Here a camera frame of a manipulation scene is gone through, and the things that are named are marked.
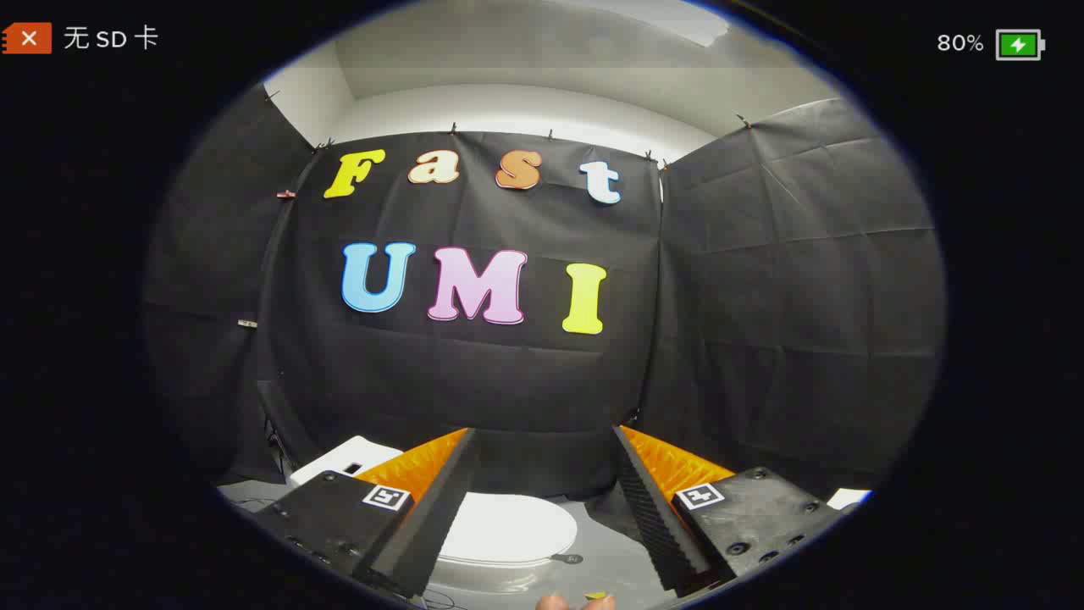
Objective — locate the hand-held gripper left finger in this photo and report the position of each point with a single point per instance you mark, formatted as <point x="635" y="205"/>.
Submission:
<point x="445" y="508"/>

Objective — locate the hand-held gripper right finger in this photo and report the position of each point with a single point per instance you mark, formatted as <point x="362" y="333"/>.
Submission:
<point x="648" y="517"/>

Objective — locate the white toilet lid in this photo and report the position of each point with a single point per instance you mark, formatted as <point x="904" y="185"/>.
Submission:
<point x="508" y="529"/>

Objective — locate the white ceramic toilet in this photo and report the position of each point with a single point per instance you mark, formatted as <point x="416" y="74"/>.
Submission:
<point x="339" y="457"/>

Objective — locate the black backdrop cloth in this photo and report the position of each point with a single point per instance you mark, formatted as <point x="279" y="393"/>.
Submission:
<point x="508" y="381"/>

